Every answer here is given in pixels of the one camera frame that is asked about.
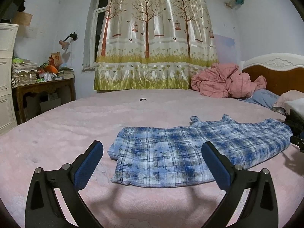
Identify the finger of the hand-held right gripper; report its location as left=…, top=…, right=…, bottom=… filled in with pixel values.
left=290, top=135, right=304, bottom=152

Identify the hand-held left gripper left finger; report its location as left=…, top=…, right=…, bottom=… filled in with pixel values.
left=25, top=141, right=104, bottom=228

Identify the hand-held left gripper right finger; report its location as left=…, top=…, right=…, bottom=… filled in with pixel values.
left=201, top=141, right=278, bottom=228

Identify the blue plaid shirt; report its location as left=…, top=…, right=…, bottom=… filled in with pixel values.
left=107, top=114, right=293, bottom=188

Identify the white folded garment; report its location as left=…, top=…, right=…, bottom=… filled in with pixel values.
left=284, top=98, right=304, bottom=114

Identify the pink pillow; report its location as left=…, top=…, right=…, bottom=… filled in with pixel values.
left=272, top=90, right=304, bottom=111

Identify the blue pillow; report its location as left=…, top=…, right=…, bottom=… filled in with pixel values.
left=239, top=89, right=281, bottom=107

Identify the white and wooden headboard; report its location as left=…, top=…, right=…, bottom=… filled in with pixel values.
left=241, top=53, right=304, bottom=97

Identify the cardboard box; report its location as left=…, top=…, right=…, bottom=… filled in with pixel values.
left=39, top=94, right=59, bottom=113

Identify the pink quilt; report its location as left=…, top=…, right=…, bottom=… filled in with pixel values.
left=191, top=63, right=268, bottom=99

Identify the carved wooden desk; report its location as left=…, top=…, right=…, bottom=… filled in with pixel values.
left=13, top=77, right=76, bottom=124

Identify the pile of books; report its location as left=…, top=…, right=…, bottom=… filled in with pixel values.
left=57, top=68, right=75, bottom=79

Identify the stack of papers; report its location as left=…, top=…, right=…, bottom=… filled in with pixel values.
left=11, top=59, right=38, bottom=88

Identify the orange paper bag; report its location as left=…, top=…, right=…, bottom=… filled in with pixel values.
left=49, top=52, right=62, bottom=66

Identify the white drawer cabinet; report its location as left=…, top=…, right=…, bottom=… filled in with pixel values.
left=0, top=22, right=19, bottom=136

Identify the white framed window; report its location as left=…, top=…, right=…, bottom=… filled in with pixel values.
left=83, top=0, right=113, bottom=68

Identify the tree print curtain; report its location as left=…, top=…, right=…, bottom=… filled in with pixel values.
left=94, top=0, right=220, bottom=91

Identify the cardboard sheet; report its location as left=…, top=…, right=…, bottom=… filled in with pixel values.
left=11, top=12, right=33, bottom=26

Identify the pale wall poster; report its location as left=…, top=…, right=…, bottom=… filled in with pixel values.
left=213, top=34, right=237, bottom=66

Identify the pink wall lamp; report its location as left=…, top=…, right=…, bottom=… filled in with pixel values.
left=59, top=32, right=78, bottom=51

